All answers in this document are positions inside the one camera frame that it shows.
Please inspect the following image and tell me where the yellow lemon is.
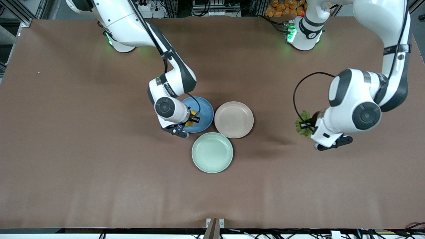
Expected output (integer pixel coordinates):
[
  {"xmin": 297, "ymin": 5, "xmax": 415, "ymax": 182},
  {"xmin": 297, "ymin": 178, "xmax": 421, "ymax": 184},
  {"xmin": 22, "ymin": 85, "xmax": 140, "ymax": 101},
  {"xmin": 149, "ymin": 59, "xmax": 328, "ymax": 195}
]
[{"xmin": 185, "ymin": 110, "xmax": 197, "ymax": 127}]

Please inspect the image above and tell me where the green lettuce leaf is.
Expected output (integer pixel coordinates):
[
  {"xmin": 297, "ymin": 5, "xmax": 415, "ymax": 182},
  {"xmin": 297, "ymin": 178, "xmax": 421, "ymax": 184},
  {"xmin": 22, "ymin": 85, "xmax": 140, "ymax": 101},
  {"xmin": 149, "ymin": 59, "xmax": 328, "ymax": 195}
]
[{"xmin": 295, "ymin": 110, "xmax": 314, "ymax": 138}]

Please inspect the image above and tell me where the blue round plate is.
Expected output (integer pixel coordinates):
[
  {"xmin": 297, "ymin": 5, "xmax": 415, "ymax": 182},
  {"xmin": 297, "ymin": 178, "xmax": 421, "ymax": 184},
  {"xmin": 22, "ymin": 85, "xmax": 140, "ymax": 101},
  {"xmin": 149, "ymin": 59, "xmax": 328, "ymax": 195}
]
[{"xmin": 179, "ymin": 96, "xmax": 214, "ymax": 133}]

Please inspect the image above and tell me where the mint green round plate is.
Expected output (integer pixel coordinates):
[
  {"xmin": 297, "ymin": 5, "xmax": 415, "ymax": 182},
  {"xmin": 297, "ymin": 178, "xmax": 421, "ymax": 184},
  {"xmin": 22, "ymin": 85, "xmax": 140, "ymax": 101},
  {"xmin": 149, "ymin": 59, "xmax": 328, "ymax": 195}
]
[{"xmin": 191, "ymin": 132, "xmax": 234, "ymax": 174}]

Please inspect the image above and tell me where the beige round plate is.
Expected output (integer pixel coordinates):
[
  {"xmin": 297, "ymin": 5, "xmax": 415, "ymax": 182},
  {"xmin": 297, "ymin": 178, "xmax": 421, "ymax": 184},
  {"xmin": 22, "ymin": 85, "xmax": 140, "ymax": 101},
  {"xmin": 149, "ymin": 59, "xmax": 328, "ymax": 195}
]
[{"xmin": 214, "ymin": 101, "xmax": 254, "ymax": 139}]

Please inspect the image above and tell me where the brown table cover sheet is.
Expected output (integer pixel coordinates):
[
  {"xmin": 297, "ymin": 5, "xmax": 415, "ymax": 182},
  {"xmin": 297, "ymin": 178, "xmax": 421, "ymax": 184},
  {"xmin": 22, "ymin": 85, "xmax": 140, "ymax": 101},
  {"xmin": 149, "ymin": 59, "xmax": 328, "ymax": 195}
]
[{"xmin": 0, "ymin": 17, "xmax": 425, "ymax": 230}]

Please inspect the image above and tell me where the box of orange snack packs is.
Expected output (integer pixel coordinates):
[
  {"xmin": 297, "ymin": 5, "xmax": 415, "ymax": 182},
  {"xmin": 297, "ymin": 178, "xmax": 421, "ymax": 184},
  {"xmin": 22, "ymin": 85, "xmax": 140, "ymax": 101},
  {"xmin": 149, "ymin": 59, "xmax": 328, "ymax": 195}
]
[{"xmin": 265, "ymin": 0, "xmax": 307, "ymax": 18}]

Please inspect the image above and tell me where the white power strip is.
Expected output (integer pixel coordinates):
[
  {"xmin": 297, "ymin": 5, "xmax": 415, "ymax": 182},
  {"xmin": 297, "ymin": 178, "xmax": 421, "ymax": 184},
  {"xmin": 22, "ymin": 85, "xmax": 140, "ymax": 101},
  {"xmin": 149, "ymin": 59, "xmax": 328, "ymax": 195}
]
[{"xmin": 137, "ymin": 1, "xmax": 157, "ymax": 12}]

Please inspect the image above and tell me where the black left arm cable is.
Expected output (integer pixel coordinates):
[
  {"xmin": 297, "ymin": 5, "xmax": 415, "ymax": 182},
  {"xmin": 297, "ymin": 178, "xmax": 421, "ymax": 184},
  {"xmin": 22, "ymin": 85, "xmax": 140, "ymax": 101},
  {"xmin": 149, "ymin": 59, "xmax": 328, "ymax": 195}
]
[{"xmin": 293, "ymin": 0, "xmax": 409, "ymax": 133}]

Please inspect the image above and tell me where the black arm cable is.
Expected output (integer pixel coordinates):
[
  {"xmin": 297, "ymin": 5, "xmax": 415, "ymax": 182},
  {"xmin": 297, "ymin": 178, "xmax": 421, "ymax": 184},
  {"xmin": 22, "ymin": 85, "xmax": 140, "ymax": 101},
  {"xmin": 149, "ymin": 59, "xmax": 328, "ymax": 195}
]
[
  {"xmin": 293, "ymin": 0, "xmax": 409, "ymax": 133},
  {"xmin": 129, "ymin": 0, "xmax": 202, "ymax": 116}
]

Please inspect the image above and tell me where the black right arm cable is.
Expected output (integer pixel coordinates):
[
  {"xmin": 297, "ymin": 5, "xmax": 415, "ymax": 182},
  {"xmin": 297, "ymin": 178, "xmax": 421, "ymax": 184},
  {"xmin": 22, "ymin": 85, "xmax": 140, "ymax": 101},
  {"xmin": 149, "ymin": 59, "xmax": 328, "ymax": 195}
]
[{"xmin": 129, "ymin": 0, "xmax": 202, "ymax": 116}]

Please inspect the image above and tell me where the grey metal camera bracket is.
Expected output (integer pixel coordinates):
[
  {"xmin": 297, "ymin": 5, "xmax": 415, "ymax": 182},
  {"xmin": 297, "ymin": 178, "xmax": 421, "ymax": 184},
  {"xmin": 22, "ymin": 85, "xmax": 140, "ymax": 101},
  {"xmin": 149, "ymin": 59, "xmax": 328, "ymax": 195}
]
[{"xmin": 203, "ymin": 218, "xmax": 225, "ymax": 239}]

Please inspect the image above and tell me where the aluminium frame profile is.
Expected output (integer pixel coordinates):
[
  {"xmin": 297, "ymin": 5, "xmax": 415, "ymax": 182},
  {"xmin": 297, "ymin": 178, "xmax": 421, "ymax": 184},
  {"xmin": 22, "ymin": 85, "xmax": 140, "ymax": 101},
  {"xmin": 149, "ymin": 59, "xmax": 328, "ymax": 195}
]
[
  {"xmin": 407, "ymin": 0, "xmax": 425, "ymax": 15},
  {"xmin": 0, "ymin": 0, "xmax": 33, "ymax": 28}
]

